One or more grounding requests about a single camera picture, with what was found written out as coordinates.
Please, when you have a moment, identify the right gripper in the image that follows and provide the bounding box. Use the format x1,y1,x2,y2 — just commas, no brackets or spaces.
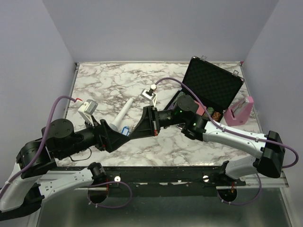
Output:
129,106,187,140

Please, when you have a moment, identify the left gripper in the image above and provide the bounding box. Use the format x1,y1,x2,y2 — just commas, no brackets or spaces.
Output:
58,115,131,159

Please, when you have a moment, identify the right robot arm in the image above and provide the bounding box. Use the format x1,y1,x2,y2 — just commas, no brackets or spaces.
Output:
130,95,285,185

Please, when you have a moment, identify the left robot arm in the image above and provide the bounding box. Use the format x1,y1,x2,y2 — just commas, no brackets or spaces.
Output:
0,119,130,221

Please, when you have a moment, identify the white cylindrical tube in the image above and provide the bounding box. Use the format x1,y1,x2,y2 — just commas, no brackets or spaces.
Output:
110,98,133,131

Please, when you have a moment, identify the black poker chip case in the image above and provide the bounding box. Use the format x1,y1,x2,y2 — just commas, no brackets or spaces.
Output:
164,55,244,125

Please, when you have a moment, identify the pink card holder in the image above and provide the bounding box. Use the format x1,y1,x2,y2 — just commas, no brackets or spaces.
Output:
224,96,254,126

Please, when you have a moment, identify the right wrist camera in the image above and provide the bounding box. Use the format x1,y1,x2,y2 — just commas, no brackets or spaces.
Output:
141,84,157,107

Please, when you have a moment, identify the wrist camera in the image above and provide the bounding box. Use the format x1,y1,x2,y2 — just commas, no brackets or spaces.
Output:
141,84,157,107
75,98,98,125

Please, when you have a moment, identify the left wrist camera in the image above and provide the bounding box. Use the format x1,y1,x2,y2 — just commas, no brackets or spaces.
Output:
75,98,98,125

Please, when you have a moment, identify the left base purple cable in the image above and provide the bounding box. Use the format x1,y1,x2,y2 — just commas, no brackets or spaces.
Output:
88,181,133,209

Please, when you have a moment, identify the aluminium frame rail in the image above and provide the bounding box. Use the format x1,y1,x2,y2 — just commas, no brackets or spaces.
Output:
241,172,289,188

